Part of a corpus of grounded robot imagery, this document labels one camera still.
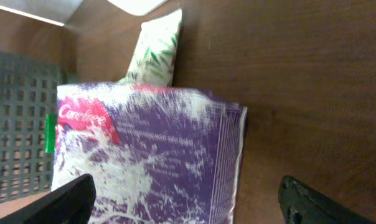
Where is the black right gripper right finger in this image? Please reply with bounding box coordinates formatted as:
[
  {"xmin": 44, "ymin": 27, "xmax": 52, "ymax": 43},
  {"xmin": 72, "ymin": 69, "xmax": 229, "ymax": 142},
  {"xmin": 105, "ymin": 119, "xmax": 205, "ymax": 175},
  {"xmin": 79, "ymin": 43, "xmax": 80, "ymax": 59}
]
[{"xmin": 278, "ymin": 175, "xmax": 375, "ymax": 224}]

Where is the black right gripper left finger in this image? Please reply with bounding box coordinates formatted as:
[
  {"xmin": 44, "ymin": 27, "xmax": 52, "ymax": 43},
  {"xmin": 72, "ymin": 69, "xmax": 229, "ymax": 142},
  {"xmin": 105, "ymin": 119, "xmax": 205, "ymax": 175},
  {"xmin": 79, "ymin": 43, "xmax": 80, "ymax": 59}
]
[{"xmin": 0, "ymin": 174, "xmax": 96, "ymax": 224}]

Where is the purple red Carefree pad pack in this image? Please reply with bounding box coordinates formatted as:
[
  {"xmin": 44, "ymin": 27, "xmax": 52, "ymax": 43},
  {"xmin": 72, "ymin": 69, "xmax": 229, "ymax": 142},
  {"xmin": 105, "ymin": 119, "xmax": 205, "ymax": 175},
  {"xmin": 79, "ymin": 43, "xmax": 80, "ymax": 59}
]
[{"xmin": 52, "ymin": 82, "xmax": 247, "ymax": 223}]

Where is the white Pantene tube gold cap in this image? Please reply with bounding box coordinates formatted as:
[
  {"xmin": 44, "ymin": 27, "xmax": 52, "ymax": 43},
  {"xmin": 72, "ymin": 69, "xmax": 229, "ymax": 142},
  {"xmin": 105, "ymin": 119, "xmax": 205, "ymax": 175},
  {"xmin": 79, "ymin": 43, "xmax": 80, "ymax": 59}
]
[{"xmin": 120, "ymin": 9, "xmax": 182, "ymax": 86}]

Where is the green lidded jar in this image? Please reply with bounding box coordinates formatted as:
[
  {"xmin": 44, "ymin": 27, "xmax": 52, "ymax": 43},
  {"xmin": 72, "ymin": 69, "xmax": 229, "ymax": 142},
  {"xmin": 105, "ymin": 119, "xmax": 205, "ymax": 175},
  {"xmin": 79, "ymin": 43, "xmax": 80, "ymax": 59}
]
[{"xmin": 44, "ymin": 114, "xmax": 58, "ymax": 154}]

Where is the grey plastic basket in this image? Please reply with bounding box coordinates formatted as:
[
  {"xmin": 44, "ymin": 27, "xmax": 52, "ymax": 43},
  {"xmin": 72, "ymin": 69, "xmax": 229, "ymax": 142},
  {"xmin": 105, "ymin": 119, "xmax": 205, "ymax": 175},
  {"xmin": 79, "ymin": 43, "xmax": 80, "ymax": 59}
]
[{"xmin": 0, "ymin": 51, "xmax": 63, "ymax": 203}]

